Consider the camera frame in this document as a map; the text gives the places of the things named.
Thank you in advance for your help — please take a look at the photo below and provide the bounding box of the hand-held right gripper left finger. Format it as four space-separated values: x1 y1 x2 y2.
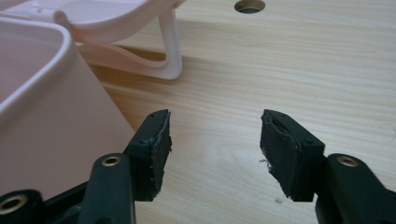
123 108 173 203

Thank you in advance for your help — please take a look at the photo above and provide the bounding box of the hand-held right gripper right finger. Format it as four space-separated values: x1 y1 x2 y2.
260 108 327 203

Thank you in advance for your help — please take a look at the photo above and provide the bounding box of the pink plastic box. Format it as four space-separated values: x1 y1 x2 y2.
0 16 135 201

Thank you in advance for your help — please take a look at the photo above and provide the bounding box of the pink box lid with handle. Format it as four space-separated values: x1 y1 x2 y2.
0 0 188 80

